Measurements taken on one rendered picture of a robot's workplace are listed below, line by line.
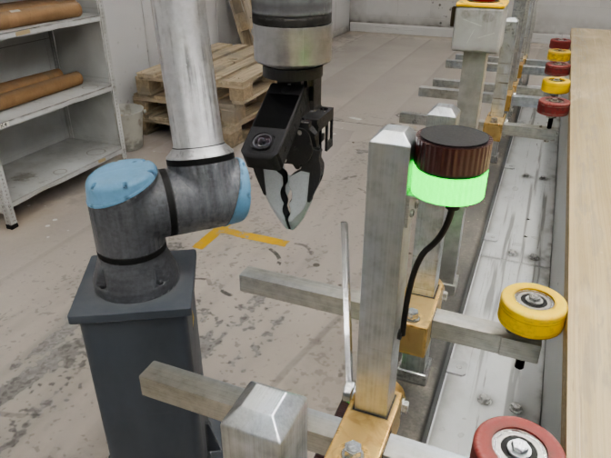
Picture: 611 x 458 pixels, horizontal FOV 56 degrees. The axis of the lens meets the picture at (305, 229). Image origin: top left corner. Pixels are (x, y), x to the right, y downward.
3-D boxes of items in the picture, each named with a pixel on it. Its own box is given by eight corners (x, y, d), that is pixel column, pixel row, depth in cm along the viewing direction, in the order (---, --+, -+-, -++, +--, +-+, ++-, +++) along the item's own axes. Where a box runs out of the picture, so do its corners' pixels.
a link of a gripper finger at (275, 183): (303, 214, 80) (303, 151, 75) (286, 233, 75) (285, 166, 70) (282, 210, 81) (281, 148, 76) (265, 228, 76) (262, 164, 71)
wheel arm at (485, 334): (239, 296, 89) (237, 273, 87) (249, 284, 91) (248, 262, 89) (535, 370, 74) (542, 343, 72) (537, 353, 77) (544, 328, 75)
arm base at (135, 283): (85, 306, 122) (77, 267, 117) (102, 261, 139) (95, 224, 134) (176, 300, 124) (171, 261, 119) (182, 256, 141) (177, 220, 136)
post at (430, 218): (397, 403, 91) (427, 107, 69) (402, 388, 94) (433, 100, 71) (418, 409, 90) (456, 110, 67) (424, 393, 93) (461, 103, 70)
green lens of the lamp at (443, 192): (403, 199, 46) (405, 174, 45) (419, 173, 51) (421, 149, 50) (479, 212, 44) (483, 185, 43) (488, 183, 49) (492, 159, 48)
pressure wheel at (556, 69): (559, 93, 203) (565, 59, 197) (567, 98, 196) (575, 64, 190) (536, 93, 203) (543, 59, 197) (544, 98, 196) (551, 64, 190)
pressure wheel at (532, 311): (517, 395, 72) (535, 322, 67) (475, 357, 78) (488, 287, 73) (564, 376, 75) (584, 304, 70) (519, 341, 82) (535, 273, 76)
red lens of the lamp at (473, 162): (405, 170, 45) (407, 144, 44) (422, 146, 50) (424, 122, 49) (484, 182, 43) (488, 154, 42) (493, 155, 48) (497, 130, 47)
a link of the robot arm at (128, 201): (92, 233, 130) (77, 161, 122) (167, 220, 136) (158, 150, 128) (98, 265, 118) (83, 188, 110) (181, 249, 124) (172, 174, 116)
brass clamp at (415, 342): (383, 348, 78) (385, 318, 76) (406, 296, 89) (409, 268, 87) (428, 360, 76) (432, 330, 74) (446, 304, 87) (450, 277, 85)
